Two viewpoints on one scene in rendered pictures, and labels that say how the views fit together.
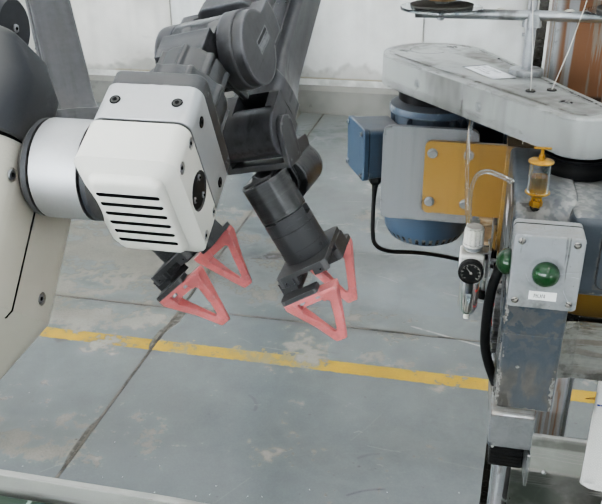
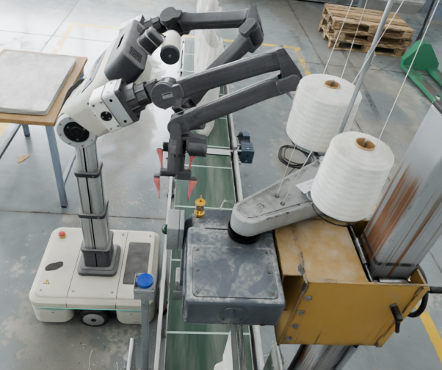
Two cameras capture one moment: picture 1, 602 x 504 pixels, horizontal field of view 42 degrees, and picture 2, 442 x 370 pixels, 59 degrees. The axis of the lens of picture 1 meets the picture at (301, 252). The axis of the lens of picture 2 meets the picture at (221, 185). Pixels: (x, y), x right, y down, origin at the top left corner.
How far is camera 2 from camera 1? 124 cm
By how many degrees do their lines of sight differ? 58
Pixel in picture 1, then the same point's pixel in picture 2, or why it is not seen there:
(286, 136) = (172, 129)
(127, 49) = not seen: outside the picture
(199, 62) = (139, 88)
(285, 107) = (183, 122)
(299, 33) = (220, 106)
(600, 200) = (207, 236)
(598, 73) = (377, 241)
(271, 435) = not seen: hidden behind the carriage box
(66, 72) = not seen: hidden behind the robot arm
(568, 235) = (169, 223)
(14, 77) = (114, 66)
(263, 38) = (167, 95)
